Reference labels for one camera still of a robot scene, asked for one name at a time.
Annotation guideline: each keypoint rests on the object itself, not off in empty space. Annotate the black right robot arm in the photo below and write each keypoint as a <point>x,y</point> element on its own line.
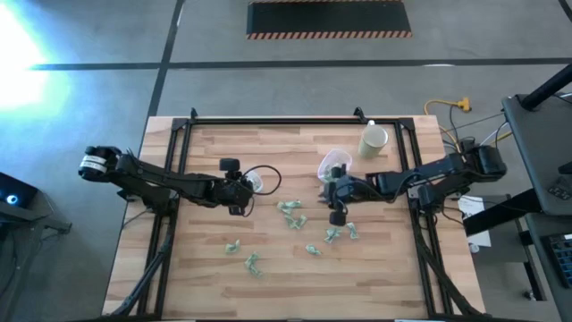
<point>438,172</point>

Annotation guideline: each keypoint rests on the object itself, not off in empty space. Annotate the black hazard-striped floor mat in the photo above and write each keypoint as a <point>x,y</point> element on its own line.
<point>328,18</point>

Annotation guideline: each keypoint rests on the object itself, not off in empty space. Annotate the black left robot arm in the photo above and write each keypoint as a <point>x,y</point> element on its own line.
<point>156,181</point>

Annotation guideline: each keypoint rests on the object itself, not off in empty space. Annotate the beige can with clear lid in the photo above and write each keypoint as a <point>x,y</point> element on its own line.
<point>372,142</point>

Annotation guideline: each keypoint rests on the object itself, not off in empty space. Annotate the black power strip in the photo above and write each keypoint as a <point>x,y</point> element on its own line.
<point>467,143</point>

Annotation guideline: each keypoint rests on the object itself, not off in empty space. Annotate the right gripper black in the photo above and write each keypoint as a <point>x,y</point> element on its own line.
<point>350,192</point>

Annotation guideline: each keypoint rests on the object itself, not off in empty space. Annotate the dark grey low desk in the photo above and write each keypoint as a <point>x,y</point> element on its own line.
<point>536,268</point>

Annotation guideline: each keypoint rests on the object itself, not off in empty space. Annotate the black pole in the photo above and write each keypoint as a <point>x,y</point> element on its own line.
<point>547,87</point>

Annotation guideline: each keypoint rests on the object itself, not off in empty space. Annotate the black keypad device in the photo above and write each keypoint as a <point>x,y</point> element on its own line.
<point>561,188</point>

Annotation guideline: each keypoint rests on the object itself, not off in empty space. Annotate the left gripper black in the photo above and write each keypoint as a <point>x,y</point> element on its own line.
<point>230,192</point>

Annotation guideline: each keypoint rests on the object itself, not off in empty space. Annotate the large clear plastic container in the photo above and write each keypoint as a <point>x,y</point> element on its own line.
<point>335,157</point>

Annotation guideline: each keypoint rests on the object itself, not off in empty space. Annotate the white paper sheet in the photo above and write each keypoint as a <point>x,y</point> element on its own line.
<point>473,210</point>

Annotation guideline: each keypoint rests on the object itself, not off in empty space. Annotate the black aluminium table frame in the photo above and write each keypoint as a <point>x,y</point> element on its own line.
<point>290,121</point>

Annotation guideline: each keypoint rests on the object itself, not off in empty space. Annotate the black device with blue light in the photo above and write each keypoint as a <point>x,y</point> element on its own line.
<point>22,190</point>

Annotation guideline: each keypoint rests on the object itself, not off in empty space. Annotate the black desk leg beam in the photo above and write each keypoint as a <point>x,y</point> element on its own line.
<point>500,214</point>

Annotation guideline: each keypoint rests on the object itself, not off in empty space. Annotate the small clear plastic container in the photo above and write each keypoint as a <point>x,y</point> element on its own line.
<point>259,181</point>

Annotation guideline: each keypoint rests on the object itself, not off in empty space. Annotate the green paper packet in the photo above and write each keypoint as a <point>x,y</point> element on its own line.
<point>353,230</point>
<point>332,234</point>
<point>313,250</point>
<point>282,207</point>
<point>302,221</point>
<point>292,204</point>
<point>291,221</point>
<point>328,172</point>
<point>253,264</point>
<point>232,247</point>

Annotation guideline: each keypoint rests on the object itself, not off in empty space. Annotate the black keyboard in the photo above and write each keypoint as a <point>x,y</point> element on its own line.
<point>563,259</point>

